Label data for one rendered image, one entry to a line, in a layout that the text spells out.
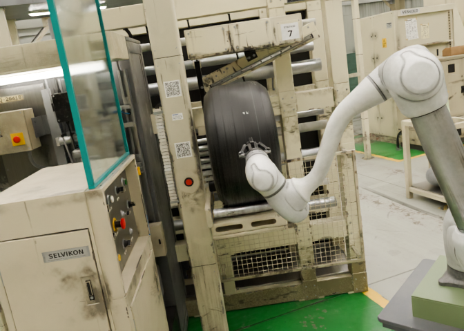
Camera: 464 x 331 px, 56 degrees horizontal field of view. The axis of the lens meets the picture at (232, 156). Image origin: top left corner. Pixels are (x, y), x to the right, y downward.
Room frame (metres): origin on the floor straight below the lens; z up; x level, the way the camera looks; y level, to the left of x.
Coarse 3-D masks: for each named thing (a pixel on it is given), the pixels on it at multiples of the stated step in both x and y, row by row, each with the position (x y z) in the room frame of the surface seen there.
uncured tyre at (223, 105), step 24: (216, 96) 1.99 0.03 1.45; (240, 96) 1.96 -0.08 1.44; (264, 96) 1.98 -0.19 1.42; (216, 120) 1.89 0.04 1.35; (240, 120) 1.88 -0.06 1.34; (264, 120) 1.88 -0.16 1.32; (216, 144) 1.86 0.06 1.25; (240, 144) 1.84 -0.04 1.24; (264, 144) 1.84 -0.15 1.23; (216, 168) 1.87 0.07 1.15; (240, 168) 1.84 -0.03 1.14; (240, 192) 1.89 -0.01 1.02
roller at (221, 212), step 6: (246, 204) 2.00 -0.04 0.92; (252, 204) 1.99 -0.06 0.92; (258, 204) 1.99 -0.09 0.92; (264, 204) 1.98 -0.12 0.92; (216, 210) 1.99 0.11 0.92; (222, 210) 1.98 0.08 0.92; (228, 210) 1.98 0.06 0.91; (234, 210) 1.98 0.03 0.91; (240, 210) 1.98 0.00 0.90; (246, 210) 1.97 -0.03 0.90; (252, 210) 1.98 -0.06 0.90; (258, 210) 1.98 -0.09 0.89; (264, 210) 1.98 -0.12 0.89; (216, 216) 1.98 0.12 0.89; (222, 216) 1.98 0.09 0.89
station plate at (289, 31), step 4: (280, 24) 2.31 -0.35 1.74; (284, 24) 2.31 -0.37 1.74; (288, 24) 2.31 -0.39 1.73; (292, 24) 2.31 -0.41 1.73; (296, 24) 2.31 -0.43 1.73; (284, 28) 2.31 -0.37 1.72; (288, 28) 2.31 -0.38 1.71; (292, 28) 2.31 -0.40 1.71; (296, 28) 2.31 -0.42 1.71; (284, 32) 2.31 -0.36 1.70; (288, 32) 2.31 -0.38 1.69; (292, 32) 2.31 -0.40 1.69; (296, 32) 2.31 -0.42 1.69; (284, 36) 2.31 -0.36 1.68; (288, 36) 2.31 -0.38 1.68; (292, 36) 2.31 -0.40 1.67; (296, 36) 2.31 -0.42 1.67
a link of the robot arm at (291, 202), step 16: (368, 80) 1.38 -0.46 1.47; (352, 96) 1.40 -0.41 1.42; (368, 96) 1.37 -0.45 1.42; (384, 96) 1.36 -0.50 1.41; (336, 112) 1.41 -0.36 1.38; (352, 112) 1.39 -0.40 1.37; (336, 128) 1.41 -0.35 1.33; (320, 144) 1.45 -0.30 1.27; (336, 144) 1.43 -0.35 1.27; (320, 160) 1.44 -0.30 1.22; (320, 176) 1.45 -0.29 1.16; (288, 192) 1.45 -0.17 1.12; (304, 192) 1.45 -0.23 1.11; (288, 208) 1.45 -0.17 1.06; (304, 208) 1.47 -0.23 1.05
